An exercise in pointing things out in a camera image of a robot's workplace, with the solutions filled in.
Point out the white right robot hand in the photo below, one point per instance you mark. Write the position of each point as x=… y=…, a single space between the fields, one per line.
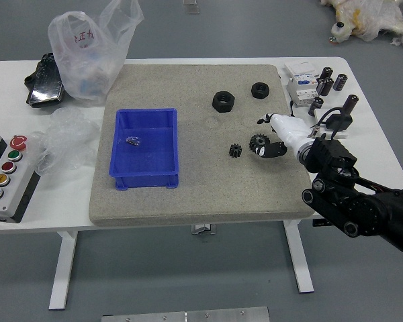
x=290 y=131

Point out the large black gear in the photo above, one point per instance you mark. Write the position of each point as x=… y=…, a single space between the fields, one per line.
x=257 y=141

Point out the small black gear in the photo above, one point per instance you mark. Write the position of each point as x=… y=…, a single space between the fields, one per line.
x=235 y=152

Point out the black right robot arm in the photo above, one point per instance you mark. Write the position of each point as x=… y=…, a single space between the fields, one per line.
x=366 y=204

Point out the small black hex nut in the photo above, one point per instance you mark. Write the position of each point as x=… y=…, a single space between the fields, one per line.
x=260 y=90

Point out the large black hex nut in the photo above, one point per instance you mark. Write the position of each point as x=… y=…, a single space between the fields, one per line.
x=223 y=102

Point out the grey button control box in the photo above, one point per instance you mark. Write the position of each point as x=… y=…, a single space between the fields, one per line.
x=6 y=204

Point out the black cylindrical capacitor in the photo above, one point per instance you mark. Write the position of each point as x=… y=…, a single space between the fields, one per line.
x=350 y=104
x=340 y=82
x=327 y=73
x=329 y=86
x=315 y=106
x=320 y=86

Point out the white circuit breaker blue label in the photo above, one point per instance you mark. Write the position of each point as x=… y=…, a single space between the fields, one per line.
x=300 y=85

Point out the white power socket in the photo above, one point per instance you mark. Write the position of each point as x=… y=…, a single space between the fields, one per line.
x=340 y=135

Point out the black plug adapter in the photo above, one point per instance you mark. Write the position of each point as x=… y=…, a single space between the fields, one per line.
x=341 y=122

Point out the black table control panel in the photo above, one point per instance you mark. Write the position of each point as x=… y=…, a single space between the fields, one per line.
x=319 y=222

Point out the grey-brown mat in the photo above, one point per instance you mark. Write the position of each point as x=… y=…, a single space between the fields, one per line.
x=205 y=188

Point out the white table leg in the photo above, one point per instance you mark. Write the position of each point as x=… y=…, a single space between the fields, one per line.
x=299 y=258
x=64 y=268

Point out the plastic-wrapped plush toy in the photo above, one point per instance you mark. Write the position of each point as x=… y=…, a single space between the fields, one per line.
x=369 y=20

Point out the blue plastic bin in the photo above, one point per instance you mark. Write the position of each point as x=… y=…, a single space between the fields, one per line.
x=144 y=157

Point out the small clear plastic scrap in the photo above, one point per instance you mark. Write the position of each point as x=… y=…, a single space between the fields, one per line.
x=133 y=141

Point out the small metal floor plate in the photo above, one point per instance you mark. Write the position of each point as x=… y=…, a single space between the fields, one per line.
x=191 y=6

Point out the long metal floor plate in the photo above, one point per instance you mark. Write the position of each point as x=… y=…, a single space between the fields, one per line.
x=184 y=315

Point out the white plastic bag red print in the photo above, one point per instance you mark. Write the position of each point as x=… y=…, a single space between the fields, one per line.
x=87 y=60

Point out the crumpled clear plastic wrap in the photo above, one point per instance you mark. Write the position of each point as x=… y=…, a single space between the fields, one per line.
x=67 y=134

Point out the shiny black plastic tray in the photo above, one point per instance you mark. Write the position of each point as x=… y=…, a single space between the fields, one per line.
x=45 y=85

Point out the red emergency stop button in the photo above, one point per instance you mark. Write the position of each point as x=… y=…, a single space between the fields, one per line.
x=19 y=141

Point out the green push button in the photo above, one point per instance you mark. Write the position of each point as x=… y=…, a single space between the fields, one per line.
x=14 y=155

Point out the red push button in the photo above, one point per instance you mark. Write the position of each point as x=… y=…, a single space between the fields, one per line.
x=8 y=167

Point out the yellow push button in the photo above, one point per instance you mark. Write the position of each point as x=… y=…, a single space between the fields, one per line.
x=2 y=179

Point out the metal table bracket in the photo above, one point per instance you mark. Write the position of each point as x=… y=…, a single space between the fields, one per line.
x=203 y=229

